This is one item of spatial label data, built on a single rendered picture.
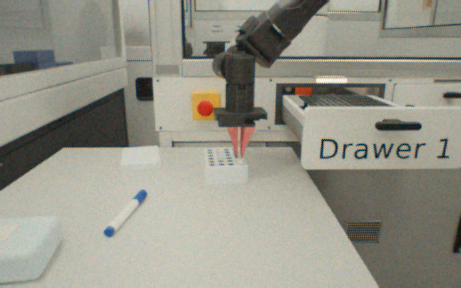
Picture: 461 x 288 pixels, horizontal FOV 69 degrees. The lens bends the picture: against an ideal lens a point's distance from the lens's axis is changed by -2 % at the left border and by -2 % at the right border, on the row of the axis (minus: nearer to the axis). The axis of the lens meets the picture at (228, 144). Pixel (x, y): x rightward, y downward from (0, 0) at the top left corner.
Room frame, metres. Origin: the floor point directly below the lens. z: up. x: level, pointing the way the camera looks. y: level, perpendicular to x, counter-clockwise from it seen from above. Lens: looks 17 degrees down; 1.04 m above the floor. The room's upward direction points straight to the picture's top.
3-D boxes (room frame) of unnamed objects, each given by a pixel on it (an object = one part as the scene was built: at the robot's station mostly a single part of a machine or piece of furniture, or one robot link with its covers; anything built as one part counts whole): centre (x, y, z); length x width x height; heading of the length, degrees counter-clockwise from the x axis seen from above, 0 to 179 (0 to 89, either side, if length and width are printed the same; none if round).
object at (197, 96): (0.87, 0.06, 0.88); 0.07 x 0.05 x 0.07; 91
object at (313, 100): (0.77, -0.27, 0.87); 0.22 x 0.18 x 0.06; 1
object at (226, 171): (0.69, 0.01, 0.78); 0.12 x 0.08 x 0.04; 6
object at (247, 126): (0.66, -0.01, 0.85); 0.07 x 0.07 x 0.09; 6
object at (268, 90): (1.38, -0.31, 0.87); 1.02 x 0.95 x 0.14; 91
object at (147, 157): (0.77, 0.21, 0.77); 0.13 x 0.09 x 0.02; 14
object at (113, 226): (0.50, 0.17, 0.77); 0.14 x 0.02 x 0.02; 171
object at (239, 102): (0.67, -0.02, 0.92); 0.10 x 0.07 x 0.07; 96
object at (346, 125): (0.57, -0.28, 0.87); 0.29 x 0.02 x 0.11; 91
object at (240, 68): (0.67, -0.02, 0.98); 0.07 x 0.06 x 0.07; 19
